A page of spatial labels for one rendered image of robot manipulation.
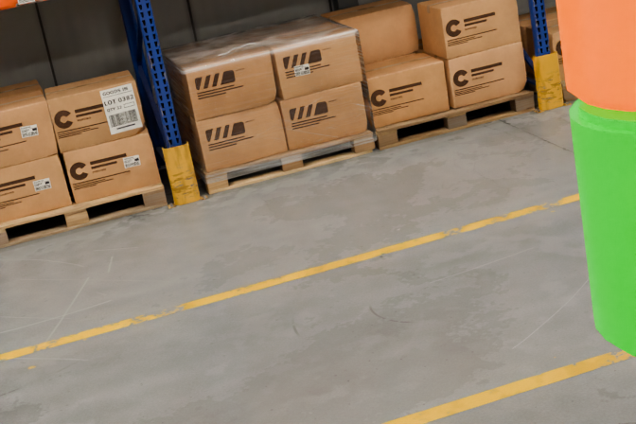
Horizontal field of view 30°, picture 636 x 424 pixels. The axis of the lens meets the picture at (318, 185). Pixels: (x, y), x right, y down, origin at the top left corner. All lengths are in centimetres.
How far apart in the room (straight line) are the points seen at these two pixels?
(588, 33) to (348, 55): 784
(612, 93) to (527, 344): 494
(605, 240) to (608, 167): 2
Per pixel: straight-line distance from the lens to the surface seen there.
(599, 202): 25
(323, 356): 535
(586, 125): 25
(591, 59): 24
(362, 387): 502
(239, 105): 792
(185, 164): 786
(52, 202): 796
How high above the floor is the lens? 228
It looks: 17 degrees down
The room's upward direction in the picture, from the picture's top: 11 degrees counter-clockwise
